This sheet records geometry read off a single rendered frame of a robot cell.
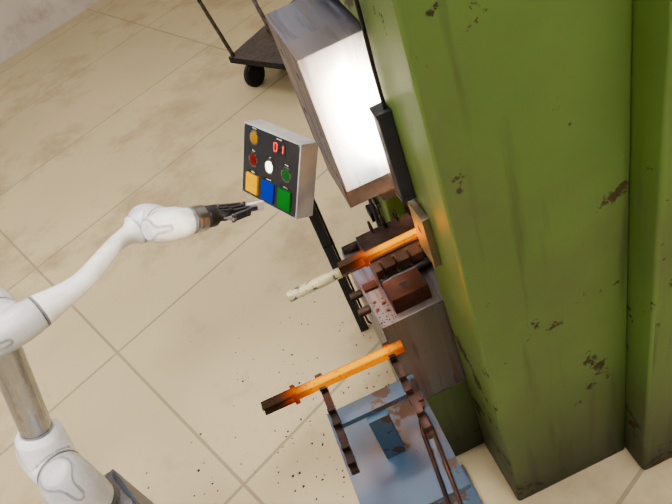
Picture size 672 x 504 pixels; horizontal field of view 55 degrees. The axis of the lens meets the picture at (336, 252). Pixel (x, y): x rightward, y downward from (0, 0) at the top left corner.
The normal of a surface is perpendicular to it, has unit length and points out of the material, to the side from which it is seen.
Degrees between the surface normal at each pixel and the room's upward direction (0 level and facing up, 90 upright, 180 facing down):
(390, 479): 0
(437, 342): 90
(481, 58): 90
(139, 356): 0
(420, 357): 90
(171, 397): 0
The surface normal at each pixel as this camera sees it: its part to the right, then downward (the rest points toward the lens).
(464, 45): 0.32, 0.61
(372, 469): -0.29, -0.67
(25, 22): 0.67, 0.36
